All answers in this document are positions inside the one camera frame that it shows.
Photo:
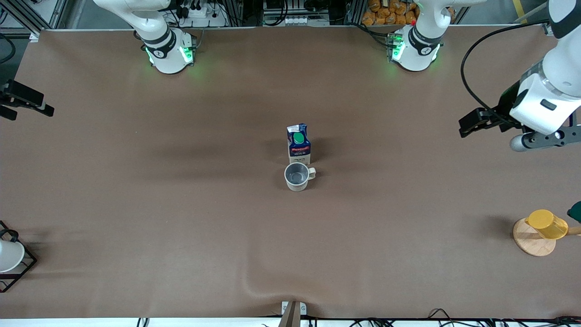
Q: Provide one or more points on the white mug with grey inside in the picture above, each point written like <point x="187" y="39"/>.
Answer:
<point x="297" y="178"/>

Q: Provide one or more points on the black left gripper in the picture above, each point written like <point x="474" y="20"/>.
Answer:
<point x="507" y="103"/>

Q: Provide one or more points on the aluminium frame profile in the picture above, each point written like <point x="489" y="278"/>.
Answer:
<point x="32" y="18"/>
<point x="548" y="28"/>

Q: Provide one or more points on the white power strip with plugs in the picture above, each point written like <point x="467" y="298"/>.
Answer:
<point x="204" y="13"/>

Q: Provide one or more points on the blue milk carton green cap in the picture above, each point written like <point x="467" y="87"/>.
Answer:
<point x="299" y="145"/>

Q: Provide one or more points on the wooden mug stand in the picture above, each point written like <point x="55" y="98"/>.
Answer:
<point x="531" y="243"/>

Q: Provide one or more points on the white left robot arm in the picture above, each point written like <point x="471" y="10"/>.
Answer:
<point x="558" y="77"/>

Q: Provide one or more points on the yellow plastic cup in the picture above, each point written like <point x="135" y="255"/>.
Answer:
<point x="547" y="223"/>

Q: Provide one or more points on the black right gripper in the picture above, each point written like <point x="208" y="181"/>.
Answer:
<point x="20" y="96"/>

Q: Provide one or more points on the small white outlet strip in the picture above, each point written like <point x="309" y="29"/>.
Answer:
<point x="299" y="20"/>

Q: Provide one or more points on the bag of orange buns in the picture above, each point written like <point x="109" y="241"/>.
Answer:
<point x="388" y="12"/>

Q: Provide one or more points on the metal table edge bracket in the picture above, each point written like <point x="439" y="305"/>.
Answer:
<point x="293" y="311"/>

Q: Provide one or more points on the dark green object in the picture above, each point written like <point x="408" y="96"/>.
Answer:
<point x="575" y="212"/>

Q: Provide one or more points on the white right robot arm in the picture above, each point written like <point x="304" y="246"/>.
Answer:
<point x="167" y="50"/>

